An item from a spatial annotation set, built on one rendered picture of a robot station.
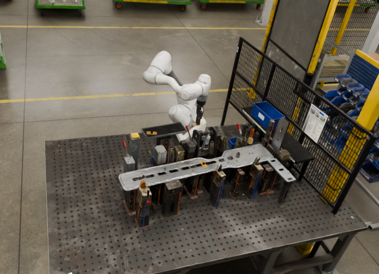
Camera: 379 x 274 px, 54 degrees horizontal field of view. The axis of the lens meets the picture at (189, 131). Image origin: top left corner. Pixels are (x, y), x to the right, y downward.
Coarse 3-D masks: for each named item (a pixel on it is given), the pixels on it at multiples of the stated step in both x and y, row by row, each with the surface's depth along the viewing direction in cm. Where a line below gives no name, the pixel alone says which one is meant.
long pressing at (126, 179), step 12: (228, 156) 321; (240, 156) 323; (252, 156) 325; (264, 156) 328; (156, 168) 296; (168, 168) 298; (180, 168) 301; (192, 168) 302; (204, 168) 304; (120, 180) 280; (132, 180) 281; (144, 180) 283; (156, 180) 285; (168, 180) 287
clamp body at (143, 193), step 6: (138, 192) 270; (144, 192) 265; (150, 192) 266; (138, 198) 272; (144, 198) 264; (150, 198) 267; (138, 204) 276; (144, 204) 267; (150, 204) 271; (138, 210) 279; (144, 210) 274; (138, 216) 280; (144, 216) 278; (138, 222) 283; (144, 222) 281; (138, 228) 283
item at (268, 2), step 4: (268, 0) 901; (272, 0) 904; (264, 4) 916; (268, 4) 907; (272, 4) 910; (264, 8) 923; (268, 8) 914; (264, 12) 924; (268, 12) 921; (264, 16) 926; (268, 16) 927; (256, 20) 936; (260, 20) 935; (264, 20) 930; (260, 24) 928; (264, 24) 932
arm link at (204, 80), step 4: (200, 76) 280; (204, 76) 279; (208, 76) 281; (200, 80) 280; (204, 80) 279; (208, 80) 280; (200, 84) 278; (204, 84) 279; (208, 84) 281; (204, 88) 279; (208, 88) 283; (204, 92) 282; (208, 92) 288
